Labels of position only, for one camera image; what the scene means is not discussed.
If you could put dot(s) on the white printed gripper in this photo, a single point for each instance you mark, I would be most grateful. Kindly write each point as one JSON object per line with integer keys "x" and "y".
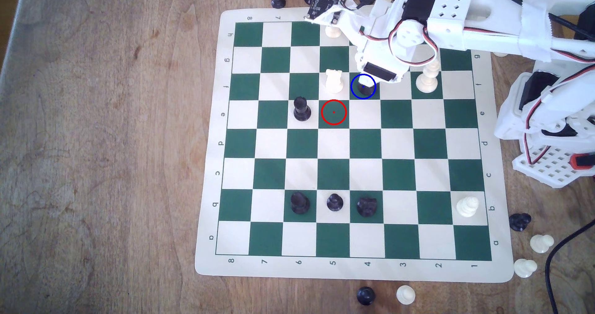
{"x": 380, "y": 71}

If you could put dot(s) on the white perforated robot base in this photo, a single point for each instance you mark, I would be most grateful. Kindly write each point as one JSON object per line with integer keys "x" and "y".
{"x": 553, "y": 167}

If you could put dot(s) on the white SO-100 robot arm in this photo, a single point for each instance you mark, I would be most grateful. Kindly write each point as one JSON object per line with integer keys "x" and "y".
{"x": 492, "y": 30}

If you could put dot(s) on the white chess rook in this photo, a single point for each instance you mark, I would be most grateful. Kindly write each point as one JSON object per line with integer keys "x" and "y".
{"x": 333, "y": 79}
{"x": 333, "y": 31}

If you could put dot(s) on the white chess queen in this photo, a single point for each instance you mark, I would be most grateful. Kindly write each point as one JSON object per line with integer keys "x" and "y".
{"x": 426, "y": 84}

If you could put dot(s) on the green and cream chess mat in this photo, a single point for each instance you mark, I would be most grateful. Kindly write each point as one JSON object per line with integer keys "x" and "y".
{"x": 353, "y": 146}

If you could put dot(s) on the black chess knight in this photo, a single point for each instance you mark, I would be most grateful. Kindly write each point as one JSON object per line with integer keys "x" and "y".
{"x": 519, "y": 222}
{"x": 367, "y": 207}

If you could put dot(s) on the black chess rook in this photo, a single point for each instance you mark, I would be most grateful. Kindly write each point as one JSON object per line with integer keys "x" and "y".
{"x": 300, "y": 202}

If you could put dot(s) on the white chess bishop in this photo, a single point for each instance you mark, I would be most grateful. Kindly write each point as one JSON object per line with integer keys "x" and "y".
{"x": 467, "y": 207}

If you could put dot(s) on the black pawn on e6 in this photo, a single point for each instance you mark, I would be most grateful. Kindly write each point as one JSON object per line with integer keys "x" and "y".
{"x": 302, "y": 108}

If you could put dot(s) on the red clamp on base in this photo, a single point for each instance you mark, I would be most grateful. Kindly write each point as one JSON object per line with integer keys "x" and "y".
{"x": 583, "y": 160}

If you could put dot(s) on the black camera circuit board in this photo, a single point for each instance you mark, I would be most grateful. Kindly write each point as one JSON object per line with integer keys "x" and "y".
{"x": 325, "y": 3}

